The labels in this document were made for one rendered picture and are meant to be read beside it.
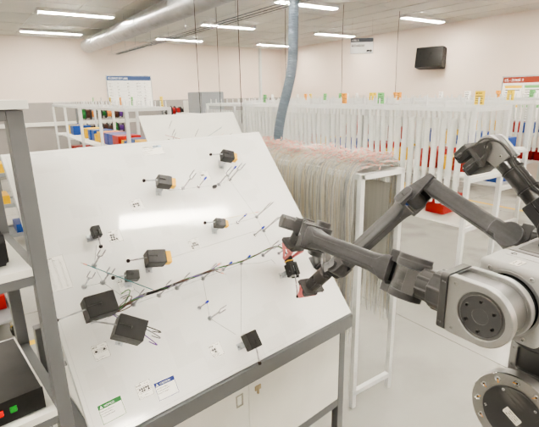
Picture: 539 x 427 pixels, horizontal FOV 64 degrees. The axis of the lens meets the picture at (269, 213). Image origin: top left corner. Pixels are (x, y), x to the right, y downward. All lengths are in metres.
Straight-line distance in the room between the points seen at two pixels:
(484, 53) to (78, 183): 9.55
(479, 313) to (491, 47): 9.71
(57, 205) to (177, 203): 0.45
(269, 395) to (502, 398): 1.00
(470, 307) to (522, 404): 0.35
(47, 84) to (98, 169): 10.78
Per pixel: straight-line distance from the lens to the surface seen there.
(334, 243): 1.17
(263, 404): 1.93
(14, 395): 1.36
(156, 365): 1.58
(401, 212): 1.61
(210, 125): 5.22
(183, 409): 1.60
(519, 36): 10.25
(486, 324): 0.90
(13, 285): 1.19
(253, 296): 1.81
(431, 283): 0.95
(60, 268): 1.60
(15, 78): 12.47
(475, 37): 10.70
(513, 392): 1.19
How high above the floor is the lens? 1.85
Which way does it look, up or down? 15 degrees down
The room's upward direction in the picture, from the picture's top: 1 degrees counter-clockwise
